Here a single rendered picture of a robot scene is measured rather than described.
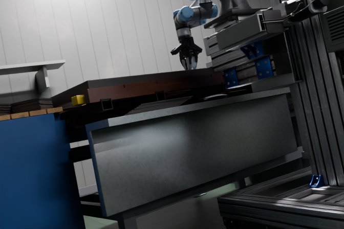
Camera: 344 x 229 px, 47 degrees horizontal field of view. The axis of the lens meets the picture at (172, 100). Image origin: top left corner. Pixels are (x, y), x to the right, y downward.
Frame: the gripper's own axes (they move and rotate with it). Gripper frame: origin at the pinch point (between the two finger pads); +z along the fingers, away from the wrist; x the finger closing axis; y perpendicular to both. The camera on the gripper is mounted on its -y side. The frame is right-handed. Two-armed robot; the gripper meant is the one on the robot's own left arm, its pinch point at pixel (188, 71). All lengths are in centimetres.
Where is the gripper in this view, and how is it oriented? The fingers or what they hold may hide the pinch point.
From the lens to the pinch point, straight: 224.3
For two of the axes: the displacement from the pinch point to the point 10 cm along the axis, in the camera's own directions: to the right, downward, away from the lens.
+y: 7.8, -1.2, 6.1
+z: 2.0, 9.8, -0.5
